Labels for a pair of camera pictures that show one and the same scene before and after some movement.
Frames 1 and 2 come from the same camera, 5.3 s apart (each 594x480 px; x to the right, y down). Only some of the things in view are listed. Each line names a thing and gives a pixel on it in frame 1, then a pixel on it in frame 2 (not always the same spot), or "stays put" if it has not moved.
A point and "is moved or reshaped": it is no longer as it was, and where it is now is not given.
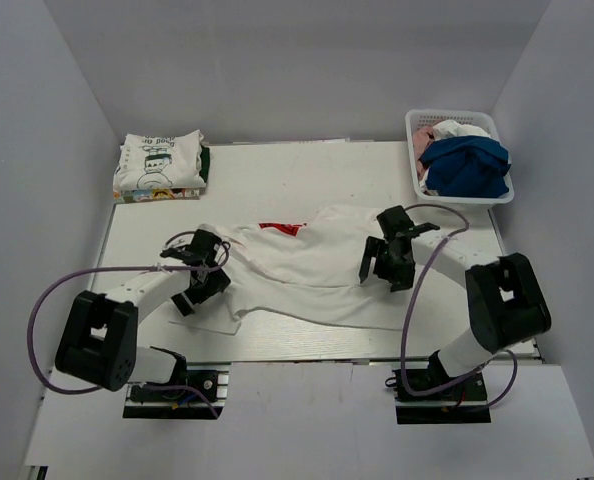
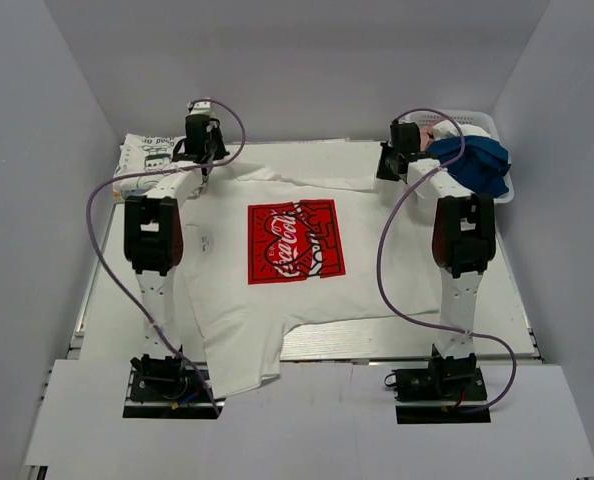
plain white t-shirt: [451, 128] stays put
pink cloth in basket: [422, 137] stays put
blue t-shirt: [467, 166] stays put
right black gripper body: [386, 260] → [385, 168]
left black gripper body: [216, 270] → [216, 146]
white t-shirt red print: [305, 273] is moved or reshaped
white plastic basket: [416, 119] stays put
